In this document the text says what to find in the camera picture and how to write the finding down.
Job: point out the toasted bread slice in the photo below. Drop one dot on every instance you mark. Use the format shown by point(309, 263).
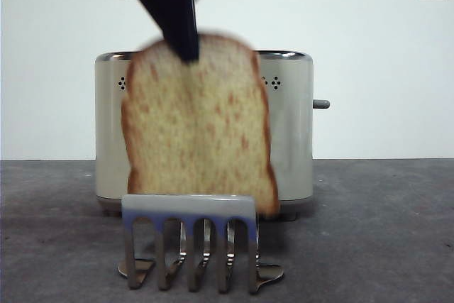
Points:
point(198, 122)

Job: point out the grey toaster lever knob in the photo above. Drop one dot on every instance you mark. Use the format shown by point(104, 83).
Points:
point(322, 104)

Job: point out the cream toaster with chrome top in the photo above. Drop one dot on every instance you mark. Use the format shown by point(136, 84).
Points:
point(294, 140)

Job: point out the stainless steel toast rack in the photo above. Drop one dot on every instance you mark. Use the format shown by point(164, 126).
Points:
point(191, 205)

